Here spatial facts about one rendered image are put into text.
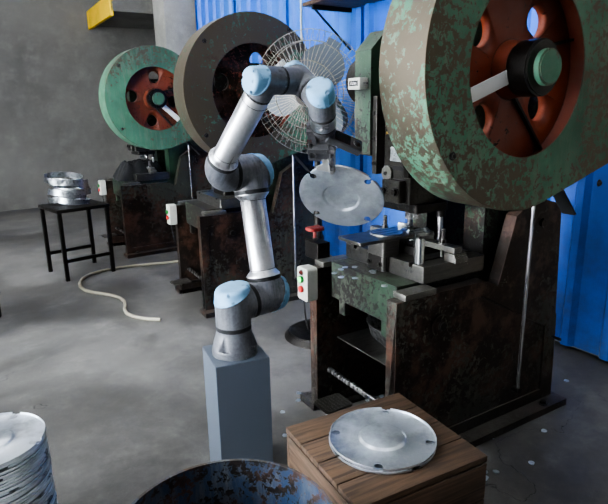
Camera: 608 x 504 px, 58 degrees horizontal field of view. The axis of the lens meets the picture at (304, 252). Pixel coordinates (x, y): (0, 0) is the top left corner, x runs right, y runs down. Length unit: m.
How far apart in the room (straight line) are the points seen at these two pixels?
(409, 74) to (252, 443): 1.26
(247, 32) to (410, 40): 1.78
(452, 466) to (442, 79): 0.98
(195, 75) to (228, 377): 1.76
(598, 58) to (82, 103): 7.08
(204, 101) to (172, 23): 3.90
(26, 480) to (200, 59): 2.14
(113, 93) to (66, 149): 3.62
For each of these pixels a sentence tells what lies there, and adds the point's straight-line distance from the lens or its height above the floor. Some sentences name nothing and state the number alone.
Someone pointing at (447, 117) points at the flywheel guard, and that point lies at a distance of 1.52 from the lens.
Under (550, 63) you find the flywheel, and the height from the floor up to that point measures 1.34.
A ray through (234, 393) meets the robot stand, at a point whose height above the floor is 0.35.
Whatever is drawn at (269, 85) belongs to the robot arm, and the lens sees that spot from 1.50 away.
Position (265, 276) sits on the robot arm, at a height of 0.70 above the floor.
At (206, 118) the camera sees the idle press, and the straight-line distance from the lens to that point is 3.07.
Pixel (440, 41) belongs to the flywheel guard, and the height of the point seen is 1.39.
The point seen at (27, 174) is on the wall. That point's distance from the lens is 8.19.
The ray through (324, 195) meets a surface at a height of 0.94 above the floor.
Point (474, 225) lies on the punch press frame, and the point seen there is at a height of 0.80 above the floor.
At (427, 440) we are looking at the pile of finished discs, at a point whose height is 0.36.
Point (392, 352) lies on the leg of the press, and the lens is 1.87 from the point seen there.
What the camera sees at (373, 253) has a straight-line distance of 2.04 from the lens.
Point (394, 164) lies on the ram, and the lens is 2.04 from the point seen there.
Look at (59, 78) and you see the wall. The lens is 8.23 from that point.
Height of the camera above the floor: 1.23
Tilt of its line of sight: 15 degrees down
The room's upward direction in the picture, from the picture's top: 1 degrees counter-clockwise
